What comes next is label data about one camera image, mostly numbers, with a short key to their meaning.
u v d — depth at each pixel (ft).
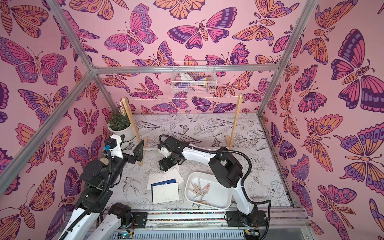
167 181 2.81
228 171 1.70
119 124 3.09
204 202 2.54
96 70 3.03
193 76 3.11
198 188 2.72
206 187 2.74
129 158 1.83
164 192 2.71
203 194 2.67
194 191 2.67
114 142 1.69
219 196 2.68
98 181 1.58
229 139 3.24
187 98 3.72
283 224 2.45
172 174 2.85
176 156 2.21
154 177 2.90
